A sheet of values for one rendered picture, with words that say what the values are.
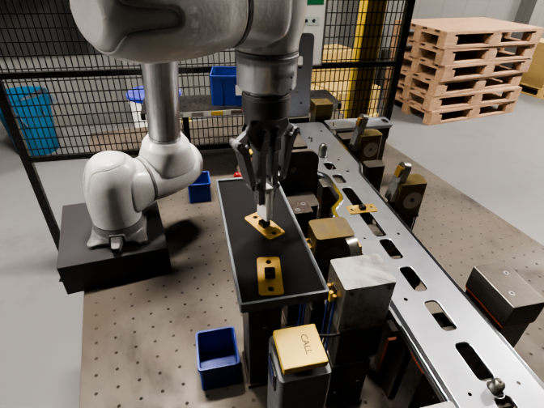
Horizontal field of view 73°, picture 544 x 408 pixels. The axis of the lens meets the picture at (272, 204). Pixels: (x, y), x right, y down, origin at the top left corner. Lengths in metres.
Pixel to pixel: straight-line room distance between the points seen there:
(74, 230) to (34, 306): 1.09
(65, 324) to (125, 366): 1.17
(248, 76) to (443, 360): 0.58
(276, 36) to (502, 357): 0.66
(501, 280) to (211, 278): 0.81
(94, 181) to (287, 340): 0.81
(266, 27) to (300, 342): 0.40
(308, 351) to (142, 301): 0.79
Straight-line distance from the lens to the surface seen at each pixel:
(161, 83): 1.12
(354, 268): 0.70
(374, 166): 1.33
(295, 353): 0.51
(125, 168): 1.16
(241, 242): 0.66
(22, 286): 2.56
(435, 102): 4.69
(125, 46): 0.41
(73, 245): 1.32
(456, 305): 0.87
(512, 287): 0.92
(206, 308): 1.17
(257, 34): 0.49
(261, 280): 0.59
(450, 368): 0.76
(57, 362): 2.10
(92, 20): 0.42
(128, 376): 1.08
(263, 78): 0.53
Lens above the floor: 1.58
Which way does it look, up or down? 34 degrees down
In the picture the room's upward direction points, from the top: 2 degrees clockwise
